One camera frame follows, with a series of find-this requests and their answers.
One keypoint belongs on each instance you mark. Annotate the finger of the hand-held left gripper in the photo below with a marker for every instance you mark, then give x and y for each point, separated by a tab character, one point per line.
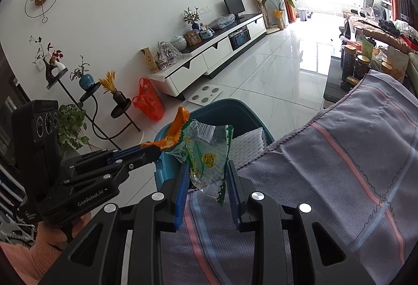
140	161
130	151

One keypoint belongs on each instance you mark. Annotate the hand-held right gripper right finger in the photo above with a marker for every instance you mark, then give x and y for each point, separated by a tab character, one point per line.
232	196

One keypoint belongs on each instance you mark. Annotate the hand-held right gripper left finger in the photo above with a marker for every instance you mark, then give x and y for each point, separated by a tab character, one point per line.
181	196

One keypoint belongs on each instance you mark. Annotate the green clear plastic wrapper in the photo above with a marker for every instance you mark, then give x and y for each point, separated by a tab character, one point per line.
209	154

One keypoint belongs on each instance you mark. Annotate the orange snack wrapper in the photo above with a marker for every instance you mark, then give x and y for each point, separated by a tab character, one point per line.
178	126

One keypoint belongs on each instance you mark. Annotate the white foam net sleeve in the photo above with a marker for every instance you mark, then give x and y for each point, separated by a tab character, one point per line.
249	144

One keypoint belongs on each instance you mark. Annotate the teal plastic bin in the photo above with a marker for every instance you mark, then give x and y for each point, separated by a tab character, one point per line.
228	112

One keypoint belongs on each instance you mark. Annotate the person's left hand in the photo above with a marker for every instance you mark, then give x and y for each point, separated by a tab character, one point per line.
49	237

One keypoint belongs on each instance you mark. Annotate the dark shelf rack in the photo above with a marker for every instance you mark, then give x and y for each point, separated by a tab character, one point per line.
9	174

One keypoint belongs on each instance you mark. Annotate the green potted plant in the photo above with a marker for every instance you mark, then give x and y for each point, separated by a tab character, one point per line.
72	126

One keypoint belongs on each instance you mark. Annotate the black plant stand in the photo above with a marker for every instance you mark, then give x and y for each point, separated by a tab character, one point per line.
94	115

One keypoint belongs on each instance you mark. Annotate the red plastic bag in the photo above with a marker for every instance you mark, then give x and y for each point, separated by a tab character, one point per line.
150	103

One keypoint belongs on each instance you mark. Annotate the dark vase with yellow wheat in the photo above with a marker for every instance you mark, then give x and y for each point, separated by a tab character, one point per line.
114	91

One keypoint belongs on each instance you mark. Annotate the blue vase with plant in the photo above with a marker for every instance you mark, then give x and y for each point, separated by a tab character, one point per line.
85	80

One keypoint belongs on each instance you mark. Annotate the white bathroom scale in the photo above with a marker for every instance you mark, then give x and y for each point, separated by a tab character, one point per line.
205	94

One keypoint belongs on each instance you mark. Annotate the yellow patterned box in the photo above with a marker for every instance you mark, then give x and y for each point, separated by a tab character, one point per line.
150	58

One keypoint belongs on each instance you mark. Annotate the purple striped tablecloth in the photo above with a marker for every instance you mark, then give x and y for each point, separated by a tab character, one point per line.
326	174

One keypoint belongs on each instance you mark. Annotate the white vase with red flowers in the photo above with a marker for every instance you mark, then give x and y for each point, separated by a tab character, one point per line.
54	61

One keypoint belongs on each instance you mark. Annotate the glass ship model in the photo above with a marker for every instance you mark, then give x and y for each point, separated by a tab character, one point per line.
168	54

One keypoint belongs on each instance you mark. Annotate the white ceramic jar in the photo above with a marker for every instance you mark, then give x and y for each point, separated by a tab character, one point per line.
178	41

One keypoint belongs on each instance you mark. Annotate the white TV cabinet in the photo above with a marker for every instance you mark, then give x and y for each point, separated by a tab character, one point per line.
212	56

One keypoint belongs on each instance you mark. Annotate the blue white porcelain bowl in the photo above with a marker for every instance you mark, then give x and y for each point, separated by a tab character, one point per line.
206	33

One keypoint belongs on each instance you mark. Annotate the blue vase with branches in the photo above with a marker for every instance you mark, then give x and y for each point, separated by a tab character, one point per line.
193	19

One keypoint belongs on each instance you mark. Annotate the clear plastic bag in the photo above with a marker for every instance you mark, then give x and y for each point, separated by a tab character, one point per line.
225	21

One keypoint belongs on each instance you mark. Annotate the gold tin box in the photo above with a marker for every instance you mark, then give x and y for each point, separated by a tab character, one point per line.
354	80

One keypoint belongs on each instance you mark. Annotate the black monitor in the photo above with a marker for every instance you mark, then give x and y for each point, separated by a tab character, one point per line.
234	6

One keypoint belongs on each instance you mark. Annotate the glass jar with wooden lid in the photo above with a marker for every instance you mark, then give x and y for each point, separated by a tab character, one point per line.
347	58
386	68
362	68

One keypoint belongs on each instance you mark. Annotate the small white bin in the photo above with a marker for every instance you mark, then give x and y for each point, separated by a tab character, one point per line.
303	14

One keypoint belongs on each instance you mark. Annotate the green packet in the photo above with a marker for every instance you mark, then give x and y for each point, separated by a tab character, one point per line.
367	48

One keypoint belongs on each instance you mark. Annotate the beige paper bag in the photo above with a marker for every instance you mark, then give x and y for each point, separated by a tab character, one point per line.
399	66

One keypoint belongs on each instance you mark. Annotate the green sofa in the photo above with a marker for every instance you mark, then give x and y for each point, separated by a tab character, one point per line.
413	63

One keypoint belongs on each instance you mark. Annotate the white chair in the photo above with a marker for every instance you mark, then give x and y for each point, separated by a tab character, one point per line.
367	7

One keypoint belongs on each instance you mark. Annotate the washing machine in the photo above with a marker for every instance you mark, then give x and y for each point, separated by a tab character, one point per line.
382	9

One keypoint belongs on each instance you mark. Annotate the pile of white clothes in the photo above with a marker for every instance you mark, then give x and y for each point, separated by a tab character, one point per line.
406	27

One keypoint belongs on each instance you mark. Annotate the wooden picture frame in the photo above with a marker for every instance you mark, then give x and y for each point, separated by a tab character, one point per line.
192	37

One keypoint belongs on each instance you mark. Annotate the wall socket strip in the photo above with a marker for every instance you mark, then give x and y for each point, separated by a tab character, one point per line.
205	9

